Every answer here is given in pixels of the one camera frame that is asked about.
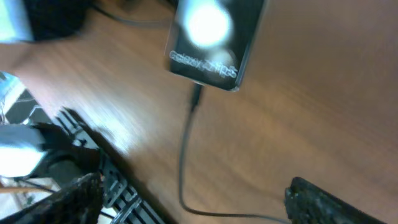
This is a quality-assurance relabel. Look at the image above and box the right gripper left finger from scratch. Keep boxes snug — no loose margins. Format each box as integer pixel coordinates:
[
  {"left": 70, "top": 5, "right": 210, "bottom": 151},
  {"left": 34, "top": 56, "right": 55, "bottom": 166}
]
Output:
[{"left": 1, "top": 173, "right": 104, "bottom": 224}]

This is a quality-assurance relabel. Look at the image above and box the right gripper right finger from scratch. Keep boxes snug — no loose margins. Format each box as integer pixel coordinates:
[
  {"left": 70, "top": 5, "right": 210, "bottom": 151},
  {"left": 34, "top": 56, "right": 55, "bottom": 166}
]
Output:
[{"left": 284, "top": 177, "right": 384, "bottom": 224}]

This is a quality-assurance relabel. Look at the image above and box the black charging cable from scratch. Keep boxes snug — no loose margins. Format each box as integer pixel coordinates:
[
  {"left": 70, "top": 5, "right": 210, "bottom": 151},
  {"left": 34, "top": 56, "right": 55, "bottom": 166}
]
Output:
[{"left": 177, "top": 83, "right": 293, "bottom": 224}]

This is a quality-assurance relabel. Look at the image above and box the black smartphone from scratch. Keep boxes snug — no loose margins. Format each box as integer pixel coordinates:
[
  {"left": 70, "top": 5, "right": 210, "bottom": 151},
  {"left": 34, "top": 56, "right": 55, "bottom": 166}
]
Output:
[{"left": 165, "top": 0, "right": 267, "bottom": 91}]

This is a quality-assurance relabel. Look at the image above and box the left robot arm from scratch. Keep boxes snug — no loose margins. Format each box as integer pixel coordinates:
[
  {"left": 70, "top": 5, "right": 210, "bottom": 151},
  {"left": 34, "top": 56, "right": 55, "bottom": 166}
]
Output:
[{"left": 1, "top": 0, "right": 94, "bottom": 44}]

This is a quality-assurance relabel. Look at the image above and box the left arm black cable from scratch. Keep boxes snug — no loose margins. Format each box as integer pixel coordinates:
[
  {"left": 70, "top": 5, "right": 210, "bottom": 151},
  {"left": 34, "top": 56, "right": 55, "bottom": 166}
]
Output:
[{"left": 90, "top": 1, "right": 175, "bottom": 29}]

